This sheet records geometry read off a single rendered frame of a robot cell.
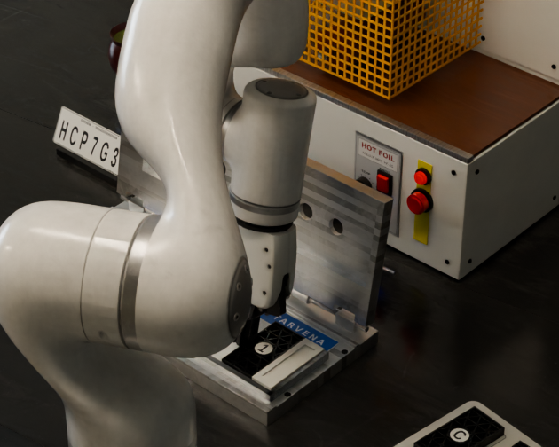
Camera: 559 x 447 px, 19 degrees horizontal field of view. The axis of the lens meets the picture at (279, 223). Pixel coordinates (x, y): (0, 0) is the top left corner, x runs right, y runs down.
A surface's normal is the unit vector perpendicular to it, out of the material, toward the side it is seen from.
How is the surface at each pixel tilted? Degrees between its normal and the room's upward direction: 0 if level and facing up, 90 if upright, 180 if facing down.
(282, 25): 94
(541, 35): 90
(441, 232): 90
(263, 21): 96
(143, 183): 81
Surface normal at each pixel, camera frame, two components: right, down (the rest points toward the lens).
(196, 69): 0.49, -0.08
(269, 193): 0.06, 0.45
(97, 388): 0.45, -0.40
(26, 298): -0.35, 0.33
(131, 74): -0.67, -0.18
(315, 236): -0.66, 0.29
